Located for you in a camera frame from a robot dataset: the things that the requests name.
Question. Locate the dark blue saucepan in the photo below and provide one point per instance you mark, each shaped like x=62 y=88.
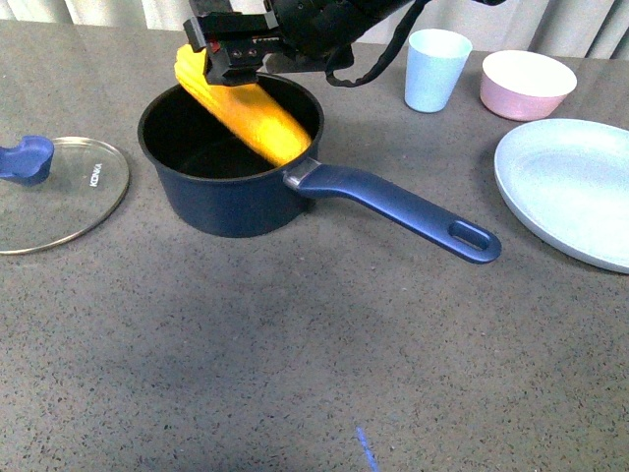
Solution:
x=221 y=187

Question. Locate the light blue plate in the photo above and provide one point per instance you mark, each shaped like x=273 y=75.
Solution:
x=566 y=180

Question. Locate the glass lid blue knob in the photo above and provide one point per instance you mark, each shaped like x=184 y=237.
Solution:
x=53 y=191

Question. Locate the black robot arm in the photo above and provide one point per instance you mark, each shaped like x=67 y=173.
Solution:
x=293 y=36

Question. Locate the pink bowl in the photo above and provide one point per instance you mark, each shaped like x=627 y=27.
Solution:
x=524 y=86

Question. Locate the yellow corn cob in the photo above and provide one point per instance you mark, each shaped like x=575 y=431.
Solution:
x=248 y=111

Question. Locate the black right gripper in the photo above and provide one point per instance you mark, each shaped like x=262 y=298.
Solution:
x=234 y=43

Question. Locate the light blue cup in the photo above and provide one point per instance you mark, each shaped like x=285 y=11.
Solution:
x=435 y=61

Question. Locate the white curtain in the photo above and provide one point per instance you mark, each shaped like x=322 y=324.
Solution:
x=587 y=29

